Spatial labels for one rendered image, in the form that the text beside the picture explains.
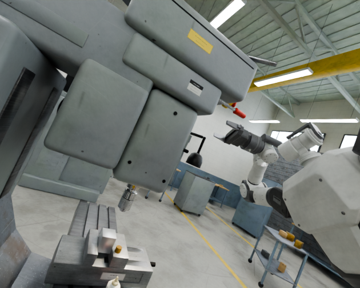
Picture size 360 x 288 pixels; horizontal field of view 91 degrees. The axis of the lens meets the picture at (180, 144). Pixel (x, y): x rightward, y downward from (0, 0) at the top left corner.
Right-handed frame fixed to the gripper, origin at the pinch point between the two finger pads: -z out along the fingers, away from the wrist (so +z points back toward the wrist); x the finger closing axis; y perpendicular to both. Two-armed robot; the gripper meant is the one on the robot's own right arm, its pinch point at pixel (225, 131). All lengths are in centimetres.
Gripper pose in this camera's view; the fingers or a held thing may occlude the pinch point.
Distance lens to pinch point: 83.8
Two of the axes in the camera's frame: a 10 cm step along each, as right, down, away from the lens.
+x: 3.6, -4.5, -8.2
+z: 9.1, 3.8, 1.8
